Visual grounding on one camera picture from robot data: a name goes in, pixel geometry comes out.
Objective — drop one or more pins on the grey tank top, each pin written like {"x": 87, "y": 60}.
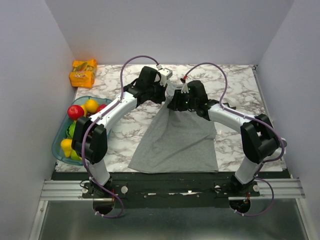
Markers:
{"x": 176, "y": 141}

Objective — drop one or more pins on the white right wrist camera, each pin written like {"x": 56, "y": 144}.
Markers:
{"x": 185, "y": 88}

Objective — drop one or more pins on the orange snack bag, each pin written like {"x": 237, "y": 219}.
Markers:
{"x": 83, "y": 73}

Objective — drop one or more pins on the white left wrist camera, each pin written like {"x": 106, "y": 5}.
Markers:
{"x": 163, "y": 75}

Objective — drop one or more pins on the red apple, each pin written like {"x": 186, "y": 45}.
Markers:
{"x": 70, "y": 112}

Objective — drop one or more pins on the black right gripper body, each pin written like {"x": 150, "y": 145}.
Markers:
{"x": 192, "y": 103}

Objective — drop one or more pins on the white bottle black cap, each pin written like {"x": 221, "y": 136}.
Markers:
{"x": 282, "y": 147}

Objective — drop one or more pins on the teal plastic fruit tray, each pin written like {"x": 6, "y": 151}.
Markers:
{"x": 61, "y": 133}

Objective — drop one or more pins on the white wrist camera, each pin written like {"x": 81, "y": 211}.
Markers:
{"x": 163, "y": 75}
{"x": 185, "y": 88}

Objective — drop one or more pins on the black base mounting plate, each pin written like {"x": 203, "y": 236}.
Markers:
{"x": 136, "y": 190}

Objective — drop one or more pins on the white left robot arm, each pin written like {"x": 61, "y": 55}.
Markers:
{"x": 90, "y": 138}

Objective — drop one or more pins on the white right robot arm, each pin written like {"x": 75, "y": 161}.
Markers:
{"x": 260, "y": 142}

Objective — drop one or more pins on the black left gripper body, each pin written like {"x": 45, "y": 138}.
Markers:
{"x": 156, "y": 92}

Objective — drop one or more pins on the black brooch display box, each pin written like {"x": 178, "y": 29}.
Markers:
{"x": 227, "y": 105}

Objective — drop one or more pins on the yellow pear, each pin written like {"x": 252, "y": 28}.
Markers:
{"x": 66, "y": 146}

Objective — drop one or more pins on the green lime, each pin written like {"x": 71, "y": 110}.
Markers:
{"x": 74, "y": 156}

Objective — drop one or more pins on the red dragon fruit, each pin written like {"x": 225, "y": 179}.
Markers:
{"x": 100, "y": 107}

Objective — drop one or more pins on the aluminium rail frame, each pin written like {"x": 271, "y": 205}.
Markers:
{"x": 279, "y": 213}

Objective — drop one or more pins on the green striped melon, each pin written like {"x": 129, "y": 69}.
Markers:
{"x": 70, "y": 130}

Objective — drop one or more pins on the yellow lemon under apple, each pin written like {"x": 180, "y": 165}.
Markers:
{"x": 84, "y": 110}

